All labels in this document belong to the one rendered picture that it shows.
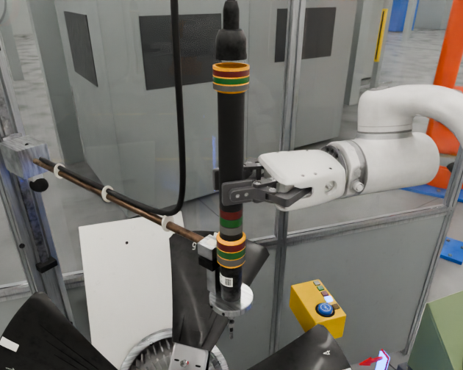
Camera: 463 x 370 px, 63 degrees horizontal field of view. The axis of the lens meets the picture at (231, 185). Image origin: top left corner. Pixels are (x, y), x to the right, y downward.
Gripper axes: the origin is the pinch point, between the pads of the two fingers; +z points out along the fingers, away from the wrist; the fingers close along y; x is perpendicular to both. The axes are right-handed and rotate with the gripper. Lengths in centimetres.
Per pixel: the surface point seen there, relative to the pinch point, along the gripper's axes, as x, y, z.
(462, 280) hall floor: -165, 110, -213
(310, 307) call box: -58, 27, -32
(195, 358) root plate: -38.6, 5.0, 5.6
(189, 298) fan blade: -32.3, 14.2, 4.3
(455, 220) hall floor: -165, 176, -273
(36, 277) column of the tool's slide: -51, 55, 42
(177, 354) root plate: -40.3, 8.2, 8.5
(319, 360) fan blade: -45.5, 2.1, -20.1
